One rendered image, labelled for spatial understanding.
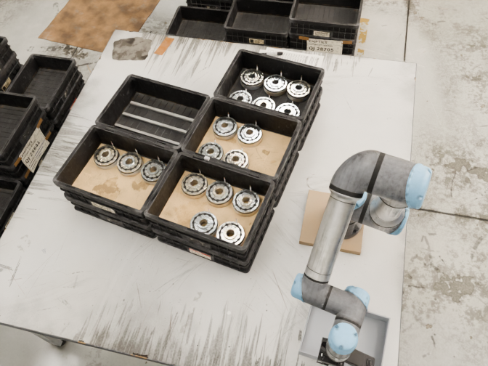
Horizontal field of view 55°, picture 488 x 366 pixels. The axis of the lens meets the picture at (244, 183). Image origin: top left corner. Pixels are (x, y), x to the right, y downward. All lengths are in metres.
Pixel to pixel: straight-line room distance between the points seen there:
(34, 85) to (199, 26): 1.13
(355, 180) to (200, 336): 0.82
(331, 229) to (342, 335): 0.28
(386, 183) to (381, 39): 2.49
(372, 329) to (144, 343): 0.80
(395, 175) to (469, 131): 2.00
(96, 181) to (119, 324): 0.57
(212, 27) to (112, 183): 1.69
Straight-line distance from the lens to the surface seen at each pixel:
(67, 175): 1.95
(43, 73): 3.20
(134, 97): 2.19
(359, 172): 1.26
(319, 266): 1.35
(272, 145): 1.92
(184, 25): 3.39
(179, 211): 1.80
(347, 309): 1.38
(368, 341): 1.74
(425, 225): 2.78
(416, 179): 1.26
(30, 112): 2.71
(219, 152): 1.88
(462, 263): 2.74
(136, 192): 1.88
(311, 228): 1.84
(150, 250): 1.89
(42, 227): 2.11
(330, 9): 3.08
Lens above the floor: 2.38
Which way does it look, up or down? 58 degrees down
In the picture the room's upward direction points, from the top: 7 degrees counter-clockwise
